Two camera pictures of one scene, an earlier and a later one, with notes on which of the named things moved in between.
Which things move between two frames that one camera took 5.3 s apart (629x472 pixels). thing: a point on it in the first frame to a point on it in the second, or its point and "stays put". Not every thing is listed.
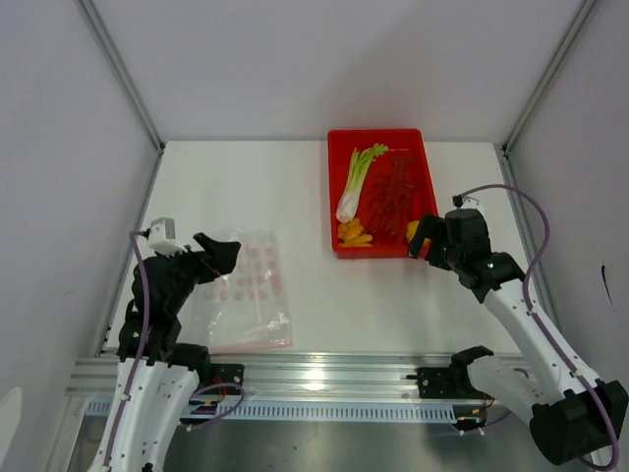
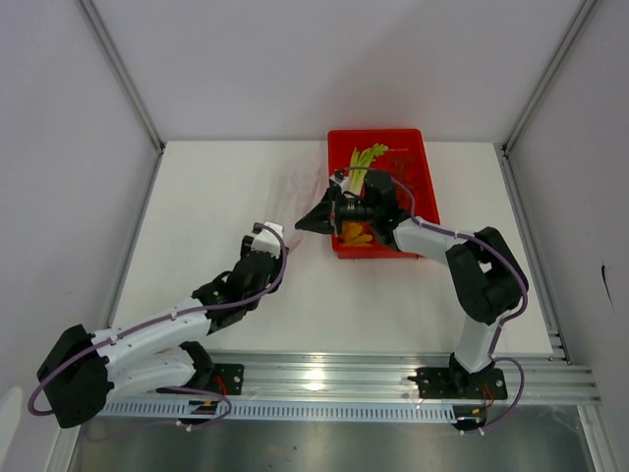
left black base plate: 223,373 stays put
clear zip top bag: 245,308 to 296,179
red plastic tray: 397,189 stays put
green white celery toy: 360,165 stays put
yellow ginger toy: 350,234 stays put
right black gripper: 429,225 to 319,219
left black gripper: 223,260 to 278,265
